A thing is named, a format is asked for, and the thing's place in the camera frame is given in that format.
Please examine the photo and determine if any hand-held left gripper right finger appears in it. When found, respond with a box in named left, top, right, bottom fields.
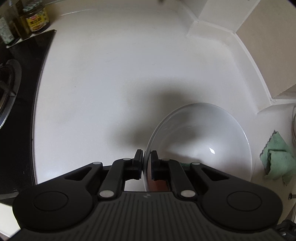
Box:
left=150, top=150, right=230, bottom=201

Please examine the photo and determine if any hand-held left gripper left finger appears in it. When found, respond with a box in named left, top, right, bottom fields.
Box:
left=65, top=149, right=145, bottom=201

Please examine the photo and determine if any white ceramic bowl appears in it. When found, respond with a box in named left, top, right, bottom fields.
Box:
left=142, top=103, right=253, bottom=192

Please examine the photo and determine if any green microfibre cloth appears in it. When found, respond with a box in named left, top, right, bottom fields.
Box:
left=259, top=130, right=296, bottom=186

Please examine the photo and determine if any clear glass pot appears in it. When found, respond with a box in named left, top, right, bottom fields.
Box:
left=290, top=108, right=296, bottom=140

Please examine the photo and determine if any black glass gas stove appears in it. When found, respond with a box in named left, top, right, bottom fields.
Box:
left=0, top=29, right=57, bottom=207

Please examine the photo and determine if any yellow label sauce jar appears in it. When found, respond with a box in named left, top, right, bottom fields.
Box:
left=23, top=4, right=51, bottom=35

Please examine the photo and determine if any dark glass bottle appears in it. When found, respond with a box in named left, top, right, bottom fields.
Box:
left=11, top=0, right=32, bottom=40

